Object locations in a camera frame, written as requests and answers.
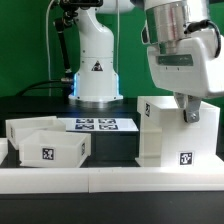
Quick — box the white marker sheet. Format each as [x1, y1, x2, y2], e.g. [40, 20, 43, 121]
[60, 118, 138, 132]

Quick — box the white front fence rail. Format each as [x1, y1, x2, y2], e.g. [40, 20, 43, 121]
[0, 167, 224, 194]

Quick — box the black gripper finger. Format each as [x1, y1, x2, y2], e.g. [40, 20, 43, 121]
[183, 95, 201, 123]
[174, 92, 187, 109]

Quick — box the white drawer box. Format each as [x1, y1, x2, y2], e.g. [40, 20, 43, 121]
[5, 116, 66, 150]
[19, 130, 91, 168]

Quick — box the white left fence piece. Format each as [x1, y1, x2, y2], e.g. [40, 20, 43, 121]
[0, 138, 8, 164]

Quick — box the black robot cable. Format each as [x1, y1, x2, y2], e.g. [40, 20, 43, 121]
[15, 79, 74, 98]

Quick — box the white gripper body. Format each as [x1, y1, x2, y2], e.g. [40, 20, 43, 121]
[147, 37, 224, 98]

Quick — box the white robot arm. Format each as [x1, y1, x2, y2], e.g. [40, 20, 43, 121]
[50, 0, 224, 123]

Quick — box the white front drawer box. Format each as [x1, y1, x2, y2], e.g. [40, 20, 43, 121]
[19, 130, 91, 168]

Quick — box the white drawer cabinet frame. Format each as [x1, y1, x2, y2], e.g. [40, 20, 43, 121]
[136, 96, 224, 168]

